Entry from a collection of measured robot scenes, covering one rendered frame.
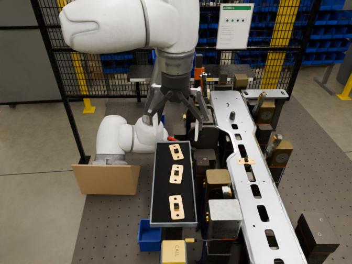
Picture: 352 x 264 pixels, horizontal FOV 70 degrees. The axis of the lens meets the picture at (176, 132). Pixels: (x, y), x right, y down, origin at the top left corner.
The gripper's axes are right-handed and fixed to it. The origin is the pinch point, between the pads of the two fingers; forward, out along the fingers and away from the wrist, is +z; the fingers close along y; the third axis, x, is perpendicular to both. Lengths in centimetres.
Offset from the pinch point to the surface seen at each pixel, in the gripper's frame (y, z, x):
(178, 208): 3.3, 18.3, -13.9
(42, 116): -201, 135, 170
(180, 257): 6.1, 18.9, -28.1
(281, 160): 45, 38, 34
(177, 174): 0.6, 17.9, -0.7
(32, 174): -154, 135, 79
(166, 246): 1.9, 18.9, -26.0
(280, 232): 38, 35, -6
